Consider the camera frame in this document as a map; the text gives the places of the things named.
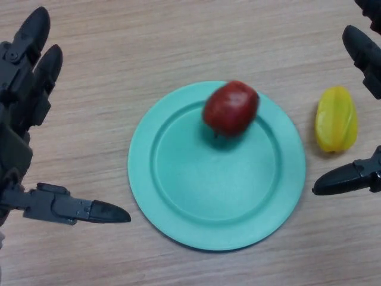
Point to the green round plate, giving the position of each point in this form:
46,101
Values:
217,190

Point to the red apple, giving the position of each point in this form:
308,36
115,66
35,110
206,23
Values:
230,108

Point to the yellow starfruit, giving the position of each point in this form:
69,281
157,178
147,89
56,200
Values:
336,119

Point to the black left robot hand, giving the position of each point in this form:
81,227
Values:
18,89

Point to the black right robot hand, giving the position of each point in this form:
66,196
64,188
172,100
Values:
342,180

